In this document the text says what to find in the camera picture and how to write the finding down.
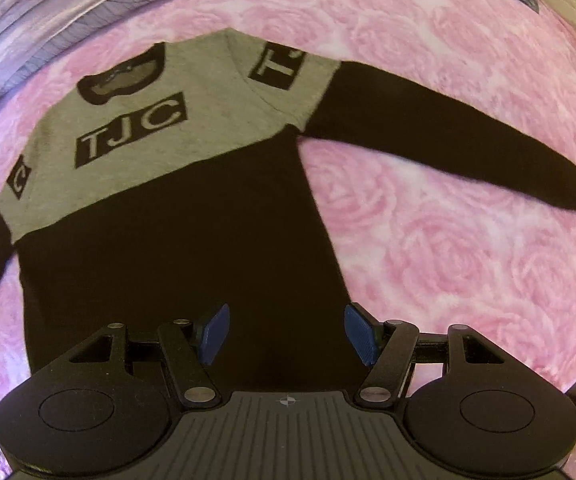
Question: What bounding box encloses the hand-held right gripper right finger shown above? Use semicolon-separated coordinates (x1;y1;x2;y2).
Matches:
343;302;508;406

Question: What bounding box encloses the brown and grey sweater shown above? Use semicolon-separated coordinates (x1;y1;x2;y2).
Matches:
0;30;576;403

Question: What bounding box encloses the pink floral blanket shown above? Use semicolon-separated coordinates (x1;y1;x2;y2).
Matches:
0;0;576;480

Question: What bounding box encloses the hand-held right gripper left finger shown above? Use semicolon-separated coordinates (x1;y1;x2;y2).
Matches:
68;303;232;407

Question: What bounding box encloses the striped duvet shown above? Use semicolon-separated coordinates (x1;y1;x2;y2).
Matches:
0;0;229;122

